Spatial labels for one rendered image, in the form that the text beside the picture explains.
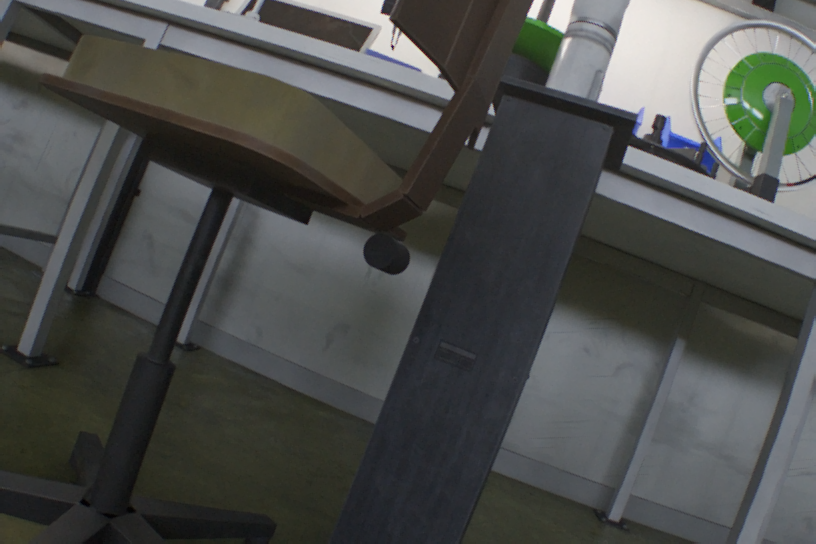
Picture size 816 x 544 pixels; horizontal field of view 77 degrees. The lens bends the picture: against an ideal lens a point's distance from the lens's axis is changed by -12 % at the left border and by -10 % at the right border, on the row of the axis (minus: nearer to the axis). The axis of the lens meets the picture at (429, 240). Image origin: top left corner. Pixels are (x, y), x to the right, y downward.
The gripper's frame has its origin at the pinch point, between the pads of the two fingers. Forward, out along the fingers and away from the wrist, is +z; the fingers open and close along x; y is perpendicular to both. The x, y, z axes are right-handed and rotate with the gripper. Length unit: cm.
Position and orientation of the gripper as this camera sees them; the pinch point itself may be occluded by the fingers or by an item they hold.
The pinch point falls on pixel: (392, 47)
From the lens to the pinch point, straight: 129.4
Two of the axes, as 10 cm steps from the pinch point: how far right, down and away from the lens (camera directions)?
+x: 9.3, 3.5, -0.9
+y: -2.1, 3.2, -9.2
